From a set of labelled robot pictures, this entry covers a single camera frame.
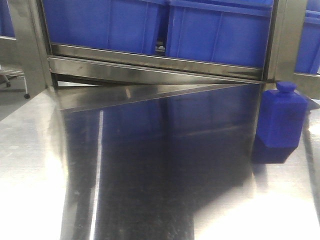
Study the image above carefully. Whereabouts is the blue bottle part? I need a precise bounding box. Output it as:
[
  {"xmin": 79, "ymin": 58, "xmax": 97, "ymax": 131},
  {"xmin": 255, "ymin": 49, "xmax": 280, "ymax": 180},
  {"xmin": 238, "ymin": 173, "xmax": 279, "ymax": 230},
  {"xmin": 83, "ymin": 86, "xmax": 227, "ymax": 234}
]
[{"xmin": 256, "ymin": 81, "xmax": 308, "ymax": 148}]

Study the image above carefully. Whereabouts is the stainless steel shelf rack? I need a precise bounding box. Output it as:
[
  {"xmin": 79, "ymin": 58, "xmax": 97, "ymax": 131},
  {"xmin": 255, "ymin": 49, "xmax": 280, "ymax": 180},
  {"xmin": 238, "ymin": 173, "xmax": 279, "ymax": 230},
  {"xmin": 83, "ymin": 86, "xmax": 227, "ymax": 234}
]
[{"xmin": 8, "ymin": 0, "xmax": 320, "ymax": 98}]

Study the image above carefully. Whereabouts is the left blue bin on shelf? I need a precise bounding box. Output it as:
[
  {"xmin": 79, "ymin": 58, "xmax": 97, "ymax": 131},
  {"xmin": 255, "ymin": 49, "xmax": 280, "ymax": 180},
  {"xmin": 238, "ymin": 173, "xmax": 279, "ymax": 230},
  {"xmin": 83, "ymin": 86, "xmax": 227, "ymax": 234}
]
[{"xmin": 43, "ymin": 0, "xmax": 167, "ymax": 55}]

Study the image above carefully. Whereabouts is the blue bin on shelf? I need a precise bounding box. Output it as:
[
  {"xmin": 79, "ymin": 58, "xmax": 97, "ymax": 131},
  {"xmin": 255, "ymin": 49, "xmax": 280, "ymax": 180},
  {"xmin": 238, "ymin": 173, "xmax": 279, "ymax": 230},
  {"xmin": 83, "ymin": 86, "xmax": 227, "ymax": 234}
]
[
  {"xmin": 165, "ymin": 0, "xmax": 271, "ymax": 68},
  {"xmin": 43, "ymin": 0, "xmax": 167, "ymax": 55}
]

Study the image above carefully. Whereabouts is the right blue bin on shelf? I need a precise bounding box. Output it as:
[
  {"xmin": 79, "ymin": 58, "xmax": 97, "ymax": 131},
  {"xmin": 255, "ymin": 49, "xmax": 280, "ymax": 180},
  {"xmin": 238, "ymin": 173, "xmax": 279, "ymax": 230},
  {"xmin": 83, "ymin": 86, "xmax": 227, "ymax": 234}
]
[{"xmin": 165, "ymin": 0, "xmax": 271, "ymax": 68}]

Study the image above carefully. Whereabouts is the far right blue bin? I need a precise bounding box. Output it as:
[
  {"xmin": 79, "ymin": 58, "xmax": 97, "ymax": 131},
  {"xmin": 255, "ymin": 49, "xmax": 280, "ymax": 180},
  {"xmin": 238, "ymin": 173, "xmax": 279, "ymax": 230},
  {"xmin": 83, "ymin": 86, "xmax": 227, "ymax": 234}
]
[{"xmin": 295, "ymin": 0, "xmax": 320, "ymax": 75}]

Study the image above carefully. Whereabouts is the far left blue bin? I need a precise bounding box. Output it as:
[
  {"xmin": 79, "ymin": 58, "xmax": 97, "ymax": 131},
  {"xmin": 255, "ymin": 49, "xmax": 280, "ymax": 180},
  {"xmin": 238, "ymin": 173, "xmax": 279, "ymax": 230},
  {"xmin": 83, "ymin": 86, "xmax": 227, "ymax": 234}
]
[{"xmin": 0, "ymin": 0, "xmax": 15, "ymax": 38}]

